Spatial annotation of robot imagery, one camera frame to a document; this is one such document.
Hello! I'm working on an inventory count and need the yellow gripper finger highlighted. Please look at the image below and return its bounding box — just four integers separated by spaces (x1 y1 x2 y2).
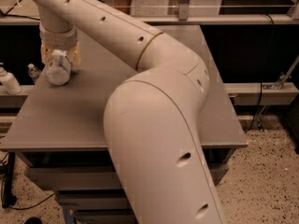
40 44 55 65
66 44 80 73

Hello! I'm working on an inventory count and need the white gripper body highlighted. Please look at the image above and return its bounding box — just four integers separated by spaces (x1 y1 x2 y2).
39 24 78 50

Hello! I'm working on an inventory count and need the clear blue plastic bottle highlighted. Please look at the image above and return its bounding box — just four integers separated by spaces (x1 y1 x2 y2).
45 49 71 86

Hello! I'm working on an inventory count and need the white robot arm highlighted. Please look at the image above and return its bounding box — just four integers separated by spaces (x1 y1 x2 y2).
34 0 227 224

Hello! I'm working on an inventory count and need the small clear water bottle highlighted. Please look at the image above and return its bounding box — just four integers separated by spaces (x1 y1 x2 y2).
28 63 41 83

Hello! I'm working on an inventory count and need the white spray bottle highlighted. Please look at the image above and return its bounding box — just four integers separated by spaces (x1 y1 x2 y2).
0 66 21 95

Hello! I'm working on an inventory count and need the grey drawer cabinet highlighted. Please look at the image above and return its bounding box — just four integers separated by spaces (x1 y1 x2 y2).
2 26 247 224

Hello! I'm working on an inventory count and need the black stand leg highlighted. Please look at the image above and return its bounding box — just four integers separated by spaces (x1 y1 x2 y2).
0 152 17 209

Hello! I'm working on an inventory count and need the black cable on rail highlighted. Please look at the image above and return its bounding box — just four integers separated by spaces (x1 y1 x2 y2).
0 7 41 21

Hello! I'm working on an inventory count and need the metal rail frame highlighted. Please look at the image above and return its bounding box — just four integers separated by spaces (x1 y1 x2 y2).
0 0 299 26

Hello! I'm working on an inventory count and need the black floor cable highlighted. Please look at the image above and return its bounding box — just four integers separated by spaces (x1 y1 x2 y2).
0 133 56 211

